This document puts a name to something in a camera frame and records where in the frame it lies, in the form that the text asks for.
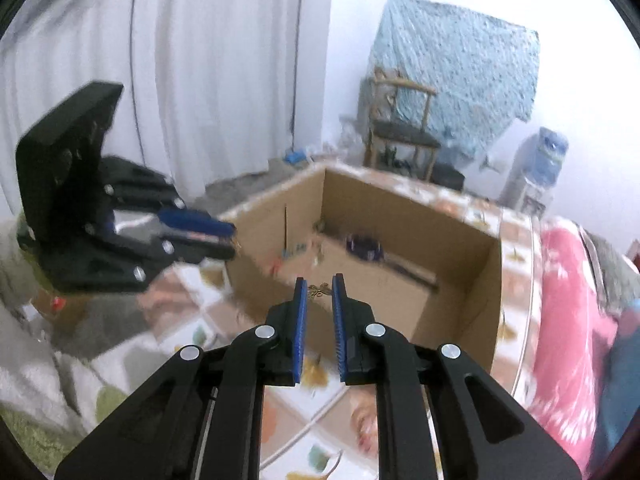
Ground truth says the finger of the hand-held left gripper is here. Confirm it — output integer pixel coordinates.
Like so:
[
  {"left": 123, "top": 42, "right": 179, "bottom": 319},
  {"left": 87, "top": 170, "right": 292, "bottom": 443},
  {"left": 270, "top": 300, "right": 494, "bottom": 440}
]
[
  {"left": 106, "top": 210, "right": 237, "bottom": 283},
  {"left": 101, "top": 156, "right": 237, "bottom": 236}
]

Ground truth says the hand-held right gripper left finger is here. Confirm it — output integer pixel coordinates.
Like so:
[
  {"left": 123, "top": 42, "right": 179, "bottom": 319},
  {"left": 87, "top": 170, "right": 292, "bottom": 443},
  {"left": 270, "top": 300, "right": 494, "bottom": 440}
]
[{"left": 54, "top": 276, "right": 308, "bottom": 480}]

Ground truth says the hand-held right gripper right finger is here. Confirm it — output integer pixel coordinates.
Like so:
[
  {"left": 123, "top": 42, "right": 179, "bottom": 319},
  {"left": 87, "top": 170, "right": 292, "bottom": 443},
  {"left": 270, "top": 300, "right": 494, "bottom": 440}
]
[{"left": 331, "top": 273, "right": 583, "bottom": 480}]

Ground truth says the pink strap smart watch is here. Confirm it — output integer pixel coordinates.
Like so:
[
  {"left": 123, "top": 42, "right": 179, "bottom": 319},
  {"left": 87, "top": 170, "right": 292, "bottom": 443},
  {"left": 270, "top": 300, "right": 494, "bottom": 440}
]
[{"left": 344, "top": 232, "right": 441, "bottom": 291}]

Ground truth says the brown cardboard box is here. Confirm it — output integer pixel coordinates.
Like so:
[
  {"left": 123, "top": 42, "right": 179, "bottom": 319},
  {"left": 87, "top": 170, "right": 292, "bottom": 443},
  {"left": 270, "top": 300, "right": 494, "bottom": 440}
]
[{"left": 217, "top": 162, "right": 502, "bottom": 376}]

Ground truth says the white curtain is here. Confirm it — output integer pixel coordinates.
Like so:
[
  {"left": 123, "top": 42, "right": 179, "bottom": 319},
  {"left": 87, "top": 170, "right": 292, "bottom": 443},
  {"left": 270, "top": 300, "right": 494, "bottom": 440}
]
[{"left": 0, "top": 0, "right": 333, "bottom": 221}]

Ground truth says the white plastic bag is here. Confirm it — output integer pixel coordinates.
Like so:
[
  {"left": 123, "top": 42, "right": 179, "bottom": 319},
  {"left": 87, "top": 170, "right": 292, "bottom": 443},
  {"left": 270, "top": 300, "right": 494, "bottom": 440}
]
[{"left": 337, "top": 112, "right": 371, "bottom": 153}]

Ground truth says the dark trash bin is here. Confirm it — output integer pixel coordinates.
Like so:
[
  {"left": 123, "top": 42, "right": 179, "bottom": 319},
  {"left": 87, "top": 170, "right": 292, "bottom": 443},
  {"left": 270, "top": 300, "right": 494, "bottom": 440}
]
[{"left": 431, "top": 161, "right": 465, "bottom": 187}]

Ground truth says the wooden chair dark seat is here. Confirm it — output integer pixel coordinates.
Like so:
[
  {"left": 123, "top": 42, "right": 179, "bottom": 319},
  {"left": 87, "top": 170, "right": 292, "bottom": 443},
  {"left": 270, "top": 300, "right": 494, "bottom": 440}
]
[{"left": 364, "top": 67, "right": 442, "bottom": 181}]

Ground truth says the pink floral blanket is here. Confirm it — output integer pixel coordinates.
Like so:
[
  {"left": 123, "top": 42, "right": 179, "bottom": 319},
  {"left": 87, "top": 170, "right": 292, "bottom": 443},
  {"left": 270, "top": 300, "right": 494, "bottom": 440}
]
[{"left": 520, "top": 217, "right": 631, "bottom": 461}]

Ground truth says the white water dispenser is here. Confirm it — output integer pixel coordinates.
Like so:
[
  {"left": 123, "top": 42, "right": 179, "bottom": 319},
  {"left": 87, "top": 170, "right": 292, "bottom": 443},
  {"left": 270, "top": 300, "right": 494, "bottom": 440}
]
[{"left": 500, "top": 170, "right": 551, "bottom": 218}]

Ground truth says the blue water bottle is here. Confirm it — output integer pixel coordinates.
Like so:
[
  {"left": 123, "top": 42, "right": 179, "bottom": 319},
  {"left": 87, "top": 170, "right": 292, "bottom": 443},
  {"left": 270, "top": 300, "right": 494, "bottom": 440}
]
[{"left": 530, "top": 127, "right": 570, "bottom": 186}]

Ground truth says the grey blanket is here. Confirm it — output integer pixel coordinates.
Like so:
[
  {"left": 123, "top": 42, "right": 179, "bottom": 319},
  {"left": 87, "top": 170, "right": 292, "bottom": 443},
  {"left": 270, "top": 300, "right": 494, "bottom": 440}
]
[{"left": 580, "top": 230, "right": 640, "bottom": 311}]

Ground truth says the blue plush pillow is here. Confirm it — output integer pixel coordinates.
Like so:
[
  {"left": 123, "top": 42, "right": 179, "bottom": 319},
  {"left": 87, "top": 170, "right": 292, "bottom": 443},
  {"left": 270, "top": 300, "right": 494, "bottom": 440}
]
[{"left": 590, "top": 300, "right": 640, "bottom": 471}]

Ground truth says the light blue floral sheet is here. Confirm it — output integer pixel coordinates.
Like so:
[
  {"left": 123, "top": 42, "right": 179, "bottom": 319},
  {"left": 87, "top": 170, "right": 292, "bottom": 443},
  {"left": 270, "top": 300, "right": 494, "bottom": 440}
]
[{"left": 360, "top": 0, "right": 542, "bottom": 161}]

